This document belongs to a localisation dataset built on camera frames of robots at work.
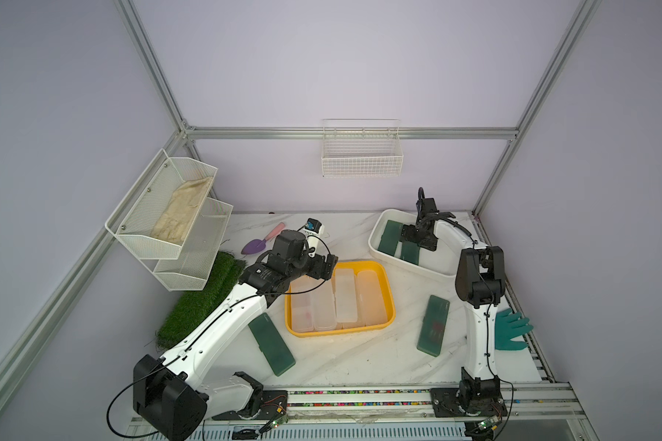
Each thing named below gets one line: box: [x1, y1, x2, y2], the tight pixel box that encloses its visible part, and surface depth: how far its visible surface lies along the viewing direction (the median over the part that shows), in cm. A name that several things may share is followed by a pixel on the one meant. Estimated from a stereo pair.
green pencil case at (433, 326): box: [416, 294, 451, 358], surface depth 88 cm
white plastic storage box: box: [368, 208, 488, 277], surface depth 98 cm
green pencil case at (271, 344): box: [248, 312, 297, 377], surface depth 84 cm
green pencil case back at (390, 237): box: [376, 219, 404, 257], surface depth 110 cm
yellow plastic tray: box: [284, 282, 374, 339], surface depth 86 cm
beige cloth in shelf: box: [150, 176, 213, 244], surface depth 82 cm
